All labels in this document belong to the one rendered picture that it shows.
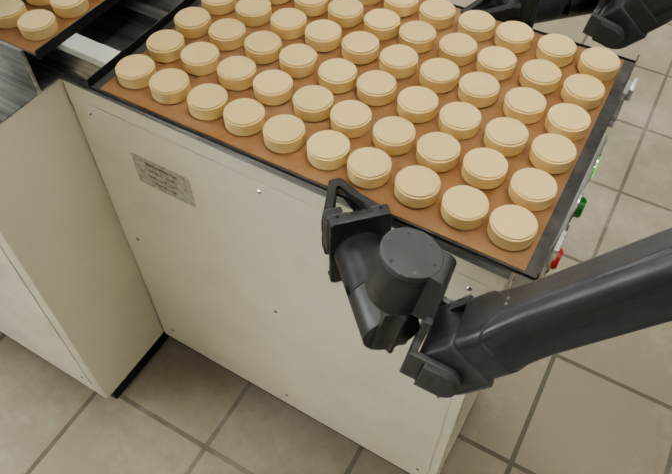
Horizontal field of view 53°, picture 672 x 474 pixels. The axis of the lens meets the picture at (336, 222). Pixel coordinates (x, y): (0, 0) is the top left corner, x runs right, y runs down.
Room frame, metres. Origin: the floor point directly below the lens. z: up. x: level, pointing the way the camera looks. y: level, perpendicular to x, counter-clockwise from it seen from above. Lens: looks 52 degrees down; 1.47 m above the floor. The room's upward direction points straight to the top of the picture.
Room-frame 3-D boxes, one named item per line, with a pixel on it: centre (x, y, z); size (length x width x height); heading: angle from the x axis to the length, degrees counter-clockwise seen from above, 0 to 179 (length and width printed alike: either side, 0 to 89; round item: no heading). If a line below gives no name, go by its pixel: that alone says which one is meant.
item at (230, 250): (0.74, 0.02, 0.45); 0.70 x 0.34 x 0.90; 60
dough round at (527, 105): (0.63, -0.23, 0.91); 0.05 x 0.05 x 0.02
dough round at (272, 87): (0.66, 0.08, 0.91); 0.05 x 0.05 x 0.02
